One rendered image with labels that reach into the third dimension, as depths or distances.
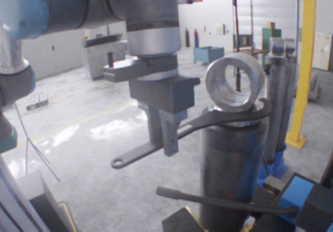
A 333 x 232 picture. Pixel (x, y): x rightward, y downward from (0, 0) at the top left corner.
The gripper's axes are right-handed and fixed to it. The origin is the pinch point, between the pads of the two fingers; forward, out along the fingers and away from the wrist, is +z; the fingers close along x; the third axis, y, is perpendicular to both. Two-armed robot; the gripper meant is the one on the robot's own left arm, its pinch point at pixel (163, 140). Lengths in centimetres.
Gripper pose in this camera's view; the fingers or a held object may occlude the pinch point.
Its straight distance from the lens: 41.7
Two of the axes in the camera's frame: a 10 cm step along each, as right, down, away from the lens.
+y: 7.4, -3.4, 5.7
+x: -6.6, -3.0, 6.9
